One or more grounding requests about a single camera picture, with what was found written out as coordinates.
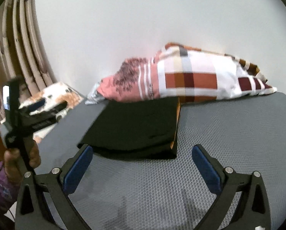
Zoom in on black pants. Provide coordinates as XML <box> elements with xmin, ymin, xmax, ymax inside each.
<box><xmin>77</xmin><ymin>97</ymin><xmax>181</xmax><ymax>160</ymax></box>

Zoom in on purple patterned sleeve forearm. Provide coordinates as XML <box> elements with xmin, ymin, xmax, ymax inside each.
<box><xmin>0</xmin><ymin>161</ymin><xmax>20</xmax><ymax>215</ymax></box>

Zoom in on person's left hand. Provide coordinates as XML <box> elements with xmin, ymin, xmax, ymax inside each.
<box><xmin>4</xmin><ymin>140</ymin><xmax>41</xmax><ymax>184</ymax></box>

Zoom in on floral orange rose pillow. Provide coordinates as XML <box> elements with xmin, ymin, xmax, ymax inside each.
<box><xmin>0</xmin><ymin>81</ymin><xmax>84</xmax><ymax>145</ymax></box>

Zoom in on light blue striped cloth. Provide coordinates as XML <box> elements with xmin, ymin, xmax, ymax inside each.
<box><xmin>85</xmin><ymin>82</ymin><xmax>107</xmax><ymax>105</ymax></box>

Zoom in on beige pleated curtain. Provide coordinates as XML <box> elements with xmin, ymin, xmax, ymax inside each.
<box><xmin>0</xmin><ymin>0</ymin><xmax>53</xmax><ymax>123</ymax></box>

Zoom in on grey mesh mattress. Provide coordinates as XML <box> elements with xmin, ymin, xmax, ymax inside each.
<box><xmin>32</xmin><ymin>91</ymin><xmax>286</xmax><ymax>230</ymax></box>

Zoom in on pink patchwork folded quilt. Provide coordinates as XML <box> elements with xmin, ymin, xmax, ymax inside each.
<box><xmin>100</xmin><ymin>43</ymin><xmax>277</xmax><ymax>103</ymax></box>

